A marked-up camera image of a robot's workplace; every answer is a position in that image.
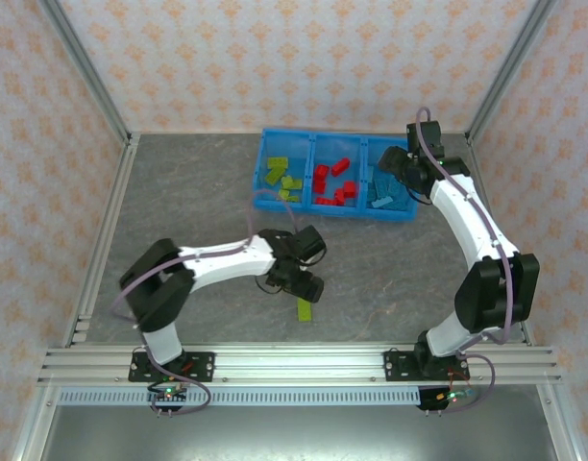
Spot white slotted cable duct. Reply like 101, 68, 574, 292
58, 387, 423, 407

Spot wide aluminium base rail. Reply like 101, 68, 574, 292
37, 343, 564, 385

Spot blue three-compartment plastic bin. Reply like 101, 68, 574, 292
252, 127, 420, 225

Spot aluminium frame post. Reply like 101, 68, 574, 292
37, 0, 135, 145
465, 0, 559, 145

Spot controller board with LEDs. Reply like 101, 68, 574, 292
418, 386, 478, 415
147, 382, 189, 415

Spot aluminium frame leg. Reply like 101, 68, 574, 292
536, 383, 586, 461
10, 383, 60, 461

